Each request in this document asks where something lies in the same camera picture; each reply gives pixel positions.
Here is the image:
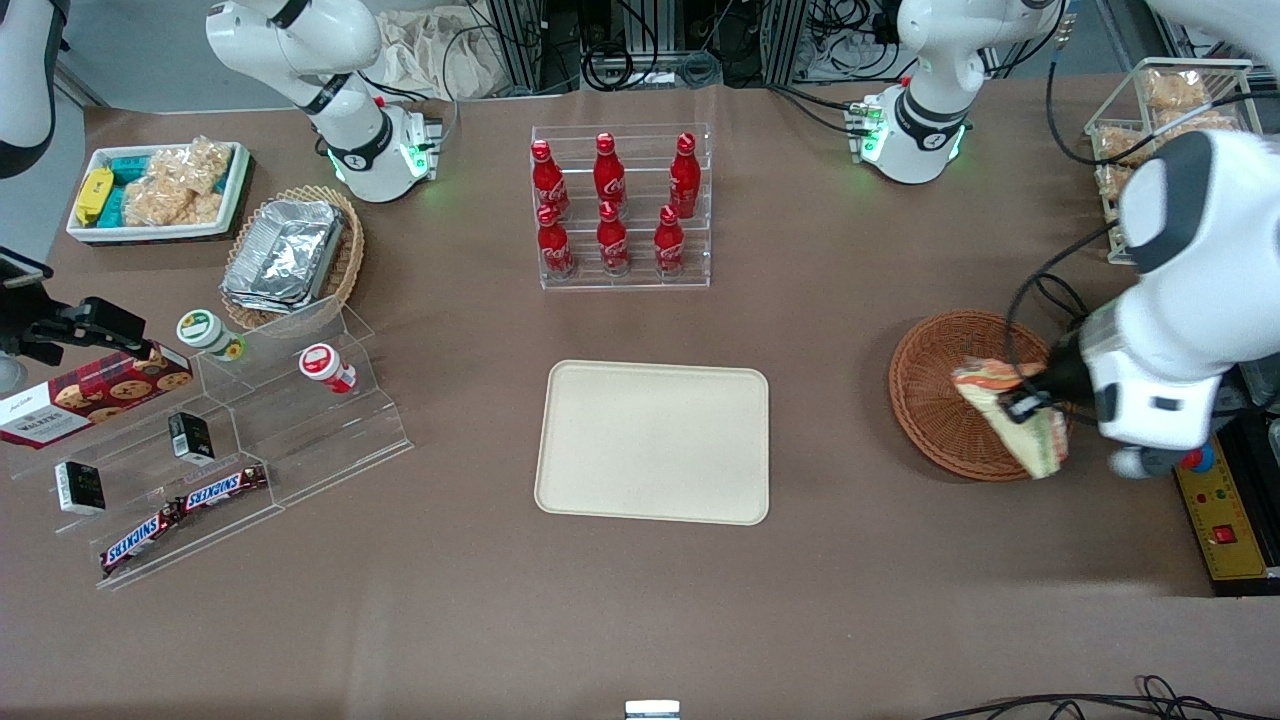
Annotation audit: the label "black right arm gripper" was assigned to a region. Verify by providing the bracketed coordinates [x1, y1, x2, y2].
[0, 292, 151, 367]

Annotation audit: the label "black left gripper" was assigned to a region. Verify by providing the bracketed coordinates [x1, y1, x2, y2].
[1003, 340, 1099, 422]

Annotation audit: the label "triangular sandwich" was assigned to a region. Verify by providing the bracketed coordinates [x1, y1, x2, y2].
[950, 358, 1071, 481]

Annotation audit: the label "brown round wicker basket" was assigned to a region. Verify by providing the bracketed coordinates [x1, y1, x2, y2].
[888, 310, 1076, 483]

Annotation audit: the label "oval tan wicker basket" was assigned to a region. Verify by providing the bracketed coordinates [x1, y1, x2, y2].
[218, 184, 366, 333]

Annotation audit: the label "beige rectangular plastic tray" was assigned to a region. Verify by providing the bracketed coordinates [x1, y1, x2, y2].
[533, 359, 771, 526]

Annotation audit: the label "red cookie box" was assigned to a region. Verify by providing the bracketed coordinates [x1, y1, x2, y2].
[0, 345, 194, 450]

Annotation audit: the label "green lid white cup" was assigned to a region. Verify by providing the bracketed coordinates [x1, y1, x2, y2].
[177, 309, 247, 362]

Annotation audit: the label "white rectangular snack bin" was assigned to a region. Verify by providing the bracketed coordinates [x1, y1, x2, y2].
[66, 141, 251, 245]

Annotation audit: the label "clear bag puffed rice snack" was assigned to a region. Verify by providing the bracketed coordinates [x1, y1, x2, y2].
[148, 137, 234, 198]
[122, 178, 223, 228]

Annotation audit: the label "yellow snack packet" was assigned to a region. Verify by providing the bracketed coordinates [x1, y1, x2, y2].
[75, 167, 115, 227]

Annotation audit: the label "small black box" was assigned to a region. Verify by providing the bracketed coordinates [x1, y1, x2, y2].
[54, 461, 107, 515]
[167, 411, 215, 465]

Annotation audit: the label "aluminium foil container stack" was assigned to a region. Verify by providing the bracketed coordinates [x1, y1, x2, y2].
[222, 198, 347, 315]

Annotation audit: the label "brown chocolate bar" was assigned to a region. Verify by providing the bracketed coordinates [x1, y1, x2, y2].
[182, 464, 270, 512]
[99, 503, 188, 577]

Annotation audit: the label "red lid white cup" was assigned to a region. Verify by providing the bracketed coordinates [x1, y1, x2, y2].
[299, 343, 357, 394]

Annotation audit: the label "clear acrylic step shelf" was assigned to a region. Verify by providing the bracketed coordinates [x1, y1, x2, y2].
[0, 300, 414, 591]

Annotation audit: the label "black sealing machine yellow panel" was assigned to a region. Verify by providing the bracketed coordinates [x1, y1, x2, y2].
[1172, 360, 1280, 598]

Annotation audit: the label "red cola bottle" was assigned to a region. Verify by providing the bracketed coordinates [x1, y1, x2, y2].
[529, 138, 571, 216]
[593, 132, 628, 206]
[536, 203, 576, 279]
[596, 200, 631, 276]
[669, 132, 702, 216]
[653, 204, 687, 276]

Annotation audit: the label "clear acrylic bottle rack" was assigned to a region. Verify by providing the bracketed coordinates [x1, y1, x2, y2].
[530, 123, 713, 292]

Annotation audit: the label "white crumpled cloth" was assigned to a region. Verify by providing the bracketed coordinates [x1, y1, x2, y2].
[375, 8, 503, 101]

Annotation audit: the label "black camera cable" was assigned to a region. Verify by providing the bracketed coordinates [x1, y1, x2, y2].
[1003, 222, 1126, 401]

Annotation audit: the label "white wire snack rack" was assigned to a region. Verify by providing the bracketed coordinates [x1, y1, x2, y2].
[1085, 58, 1256, 266]

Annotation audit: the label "black floor cables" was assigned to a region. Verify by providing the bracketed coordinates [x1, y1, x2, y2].
[920, 675, 1280, 720]

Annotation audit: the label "aluminium profile frame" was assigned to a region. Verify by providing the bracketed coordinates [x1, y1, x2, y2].
[485, 0, 813, 93]

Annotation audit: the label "black coiled cable bundle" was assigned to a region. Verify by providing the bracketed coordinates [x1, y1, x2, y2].
[583, 42, 663, 93]

